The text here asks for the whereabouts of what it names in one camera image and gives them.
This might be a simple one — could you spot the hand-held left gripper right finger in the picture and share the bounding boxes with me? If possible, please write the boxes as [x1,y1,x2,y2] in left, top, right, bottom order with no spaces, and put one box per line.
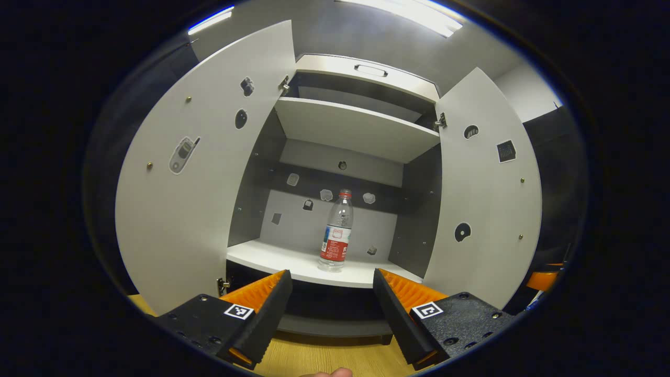
[373,268,517,371]

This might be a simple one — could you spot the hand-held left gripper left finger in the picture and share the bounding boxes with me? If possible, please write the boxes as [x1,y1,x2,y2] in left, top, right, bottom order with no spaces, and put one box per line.
[155,270,294,371]

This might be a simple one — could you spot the white cabinet door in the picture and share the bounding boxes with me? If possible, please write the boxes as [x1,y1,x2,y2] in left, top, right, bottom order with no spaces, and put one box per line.
[421,67,543,311]
[115,20,297,316]

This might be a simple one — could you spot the clear red label water bottle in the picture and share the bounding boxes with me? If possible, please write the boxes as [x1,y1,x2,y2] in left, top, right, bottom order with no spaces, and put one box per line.
[317,189,354,273]

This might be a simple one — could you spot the white cabinet shelf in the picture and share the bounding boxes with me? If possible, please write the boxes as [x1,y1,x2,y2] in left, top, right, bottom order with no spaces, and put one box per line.
[274,97,441,164]
[226,239,424,289]

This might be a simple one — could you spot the white cabinet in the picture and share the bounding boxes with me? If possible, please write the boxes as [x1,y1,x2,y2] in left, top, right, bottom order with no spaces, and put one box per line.
[217,53,443,346]

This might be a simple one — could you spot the small double ceiling light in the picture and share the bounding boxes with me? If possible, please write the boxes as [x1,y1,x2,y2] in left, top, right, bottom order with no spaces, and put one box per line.
[187,6,235,36]

